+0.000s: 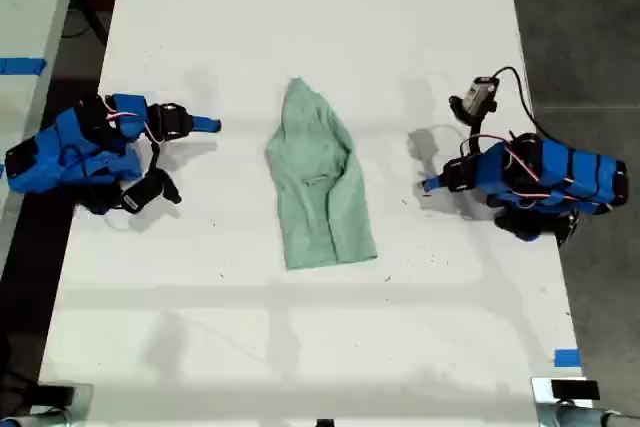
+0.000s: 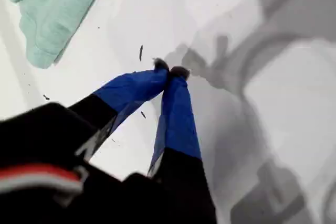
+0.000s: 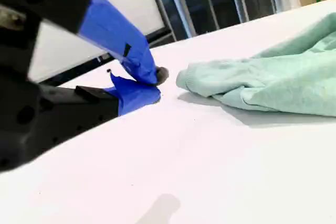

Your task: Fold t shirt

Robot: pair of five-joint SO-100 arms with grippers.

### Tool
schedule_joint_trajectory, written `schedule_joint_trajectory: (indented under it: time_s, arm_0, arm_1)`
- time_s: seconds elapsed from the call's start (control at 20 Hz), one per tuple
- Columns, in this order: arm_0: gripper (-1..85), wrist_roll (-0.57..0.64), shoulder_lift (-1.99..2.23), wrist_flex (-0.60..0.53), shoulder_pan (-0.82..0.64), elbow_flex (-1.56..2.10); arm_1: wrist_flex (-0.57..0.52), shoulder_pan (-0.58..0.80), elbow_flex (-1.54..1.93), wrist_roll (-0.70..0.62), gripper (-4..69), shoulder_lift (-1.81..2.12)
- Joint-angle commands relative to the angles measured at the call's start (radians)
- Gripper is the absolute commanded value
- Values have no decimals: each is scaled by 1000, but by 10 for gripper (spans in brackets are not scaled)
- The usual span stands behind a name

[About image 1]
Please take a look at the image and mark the short blue tape strip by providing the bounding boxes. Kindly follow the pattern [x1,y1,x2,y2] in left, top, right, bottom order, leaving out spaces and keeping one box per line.
[554,348,583,369]

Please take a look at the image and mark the pale side table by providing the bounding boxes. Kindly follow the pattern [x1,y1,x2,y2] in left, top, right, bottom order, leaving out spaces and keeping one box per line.
[0,0,84,268]

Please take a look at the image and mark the pale green T-shirt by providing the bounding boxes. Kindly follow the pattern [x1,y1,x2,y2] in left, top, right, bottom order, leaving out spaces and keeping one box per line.
[264,76,379,273]

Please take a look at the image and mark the small black box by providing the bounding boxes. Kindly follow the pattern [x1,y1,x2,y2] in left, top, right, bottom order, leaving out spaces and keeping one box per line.
[35,384,76,407]
[550,379,601,401]

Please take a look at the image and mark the metal table bracket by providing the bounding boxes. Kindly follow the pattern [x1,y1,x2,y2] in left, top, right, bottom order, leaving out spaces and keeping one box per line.
[530,376,601,427]
[34,381,95,427]

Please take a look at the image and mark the black camera stalk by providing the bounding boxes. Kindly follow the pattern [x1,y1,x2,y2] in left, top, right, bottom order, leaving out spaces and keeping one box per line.
[468,116,485,158]

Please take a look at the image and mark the long blue tape strip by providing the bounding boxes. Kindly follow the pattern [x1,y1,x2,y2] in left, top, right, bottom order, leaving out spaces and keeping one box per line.
[0,56,48,76]

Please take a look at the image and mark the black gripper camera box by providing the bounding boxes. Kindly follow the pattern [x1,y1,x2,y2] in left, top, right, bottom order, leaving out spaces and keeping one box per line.
[448,76,501,125]
[121,168,182,214]

